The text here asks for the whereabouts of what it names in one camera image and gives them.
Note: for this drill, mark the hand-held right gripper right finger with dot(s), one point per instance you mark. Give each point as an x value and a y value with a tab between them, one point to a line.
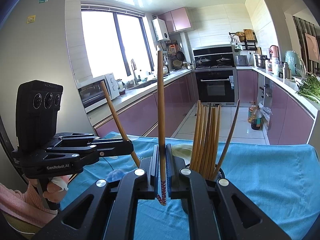
170	170

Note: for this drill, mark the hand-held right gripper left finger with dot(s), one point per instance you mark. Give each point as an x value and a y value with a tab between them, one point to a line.
157	170

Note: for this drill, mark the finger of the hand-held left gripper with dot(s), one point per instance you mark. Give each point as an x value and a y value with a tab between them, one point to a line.
110	147
77	137

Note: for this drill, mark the wooden chopstick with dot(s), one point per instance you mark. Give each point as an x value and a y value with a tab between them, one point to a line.
161	100
112	110

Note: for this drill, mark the bunch of chopsticks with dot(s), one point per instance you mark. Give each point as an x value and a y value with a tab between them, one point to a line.
207	142

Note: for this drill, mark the black mesh utensil holder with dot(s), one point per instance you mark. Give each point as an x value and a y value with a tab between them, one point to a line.
220	173

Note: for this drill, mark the person's left forearm pink sleeve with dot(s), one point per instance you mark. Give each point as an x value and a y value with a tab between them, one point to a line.
20	205

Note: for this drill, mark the hanging pans and utensils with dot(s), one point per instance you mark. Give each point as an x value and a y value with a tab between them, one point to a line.
176	55

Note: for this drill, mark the person's left hand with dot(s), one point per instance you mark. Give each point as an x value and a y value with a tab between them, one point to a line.
56	188

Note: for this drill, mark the white microwave oven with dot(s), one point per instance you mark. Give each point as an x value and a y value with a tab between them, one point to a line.
96	92

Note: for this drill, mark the pink base cabinets under window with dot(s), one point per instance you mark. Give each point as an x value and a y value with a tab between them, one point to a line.
145	110

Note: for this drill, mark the grey refrigerator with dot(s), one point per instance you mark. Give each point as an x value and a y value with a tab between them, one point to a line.
45	55

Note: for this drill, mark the kitchen sink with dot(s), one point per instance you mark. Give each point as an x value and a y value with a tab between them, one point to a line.
147	83

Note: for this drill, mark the steel sink faucet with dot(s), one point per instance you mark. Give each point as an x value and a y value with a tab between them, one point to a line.
134	70

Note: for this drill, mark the blue floral tablecloth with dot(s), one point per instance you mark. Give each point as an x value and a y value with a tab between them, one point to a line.
262	175

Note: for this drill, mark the black built-in oven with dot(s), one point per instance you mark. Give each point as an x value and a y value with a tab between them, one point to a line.
215	86

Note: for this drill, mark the yellow cooking oil bottle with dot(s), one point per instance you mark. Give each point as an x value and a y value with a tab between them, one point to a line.
251	113

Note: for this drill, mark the dark sauce bottle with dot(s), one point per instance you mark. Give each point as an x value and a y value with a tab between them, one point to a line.
256	120

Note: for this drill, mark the kitchen window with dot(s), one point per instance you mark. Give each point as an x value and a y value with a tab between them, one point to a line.
110	42

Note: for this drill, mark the pot with glass lid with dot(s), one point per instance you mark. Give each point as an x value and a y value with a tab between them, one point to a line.
203	61
223	60

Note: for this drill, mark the black range hood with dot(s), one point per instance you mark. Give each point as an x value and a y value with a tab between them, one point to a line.
212	52

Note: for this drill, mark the pink base cabinets under counter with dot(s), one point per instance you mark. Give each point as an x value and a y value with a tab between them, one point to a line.
282	115

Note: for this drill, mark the white water heater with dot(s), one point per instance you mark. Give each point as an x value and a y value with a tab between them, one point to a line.
161	29

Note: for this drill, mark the silver toaster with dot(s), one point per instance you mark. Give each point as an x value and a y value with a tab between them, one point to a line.
242	60

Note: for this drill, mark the steel stock pot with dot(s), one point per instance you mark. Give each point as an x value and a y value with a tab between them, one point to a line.
260	60

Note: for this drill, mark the steel thermos bottle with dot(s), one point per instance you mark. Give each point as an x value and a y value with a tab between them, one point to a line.
286	71

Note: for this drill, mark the pink electric kettle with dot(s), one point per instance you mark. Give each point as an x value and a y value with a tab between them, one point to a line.
274	51

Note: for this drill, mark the bunch of leafy greens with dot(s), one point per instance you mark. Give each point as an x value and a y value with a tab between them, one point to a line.
310	88

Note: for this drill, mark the mint green appliance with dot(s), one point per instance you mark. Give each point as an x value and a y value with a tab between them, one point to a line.
295	63

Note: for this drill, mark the pink wall cabinet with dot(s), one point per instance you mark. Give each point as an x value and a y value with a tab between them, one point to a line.
176	20

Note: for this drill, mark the black wall rack with boards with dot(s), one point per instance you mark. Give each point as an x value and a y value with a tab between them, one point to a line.
246	40

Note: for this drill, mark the framed wall painting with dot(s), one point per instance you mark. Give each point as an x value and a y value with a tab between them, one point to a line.
313	47

